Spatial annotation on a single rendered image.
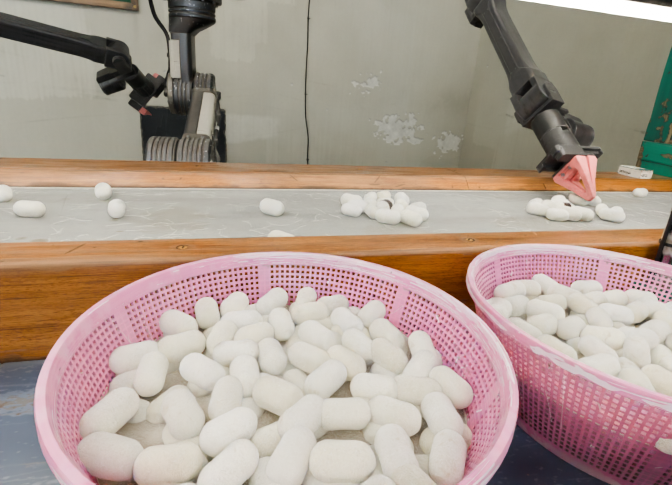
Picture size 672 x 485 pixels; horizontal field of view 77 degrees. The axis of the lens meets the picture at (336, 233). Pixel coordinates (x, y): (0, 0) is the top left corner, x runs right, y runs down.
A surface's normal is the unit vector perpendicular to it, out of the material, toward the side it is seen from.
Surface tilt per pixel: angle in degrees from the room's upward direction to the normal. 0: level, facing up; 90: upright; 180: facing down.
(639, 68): 90
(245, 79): 91
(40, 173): 45
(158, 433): 0
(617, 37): 90
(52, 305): 90
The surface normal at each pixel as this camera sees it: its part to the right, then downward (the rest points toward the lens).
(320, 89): 0.34, 0.33
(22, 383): 0.07, -0.94
